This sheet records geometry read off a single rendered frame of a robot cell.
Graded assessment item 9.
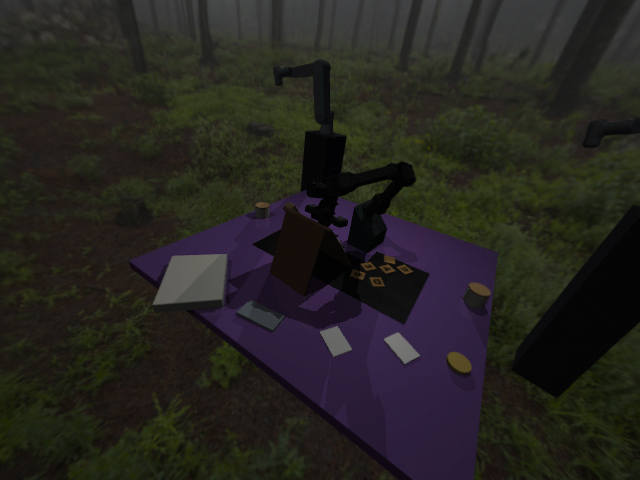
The yellow flat round disc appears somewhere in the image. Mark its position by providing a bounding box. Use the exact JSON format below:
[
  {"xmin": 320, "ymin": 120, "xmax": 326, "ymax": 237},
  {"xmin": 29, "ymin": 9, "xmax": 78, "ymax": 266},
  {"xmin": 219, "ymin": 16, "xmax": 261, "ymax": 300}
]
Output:
[{"xmin": 446, "ymin": 352, "xmax": 472, "ymax": 375}]

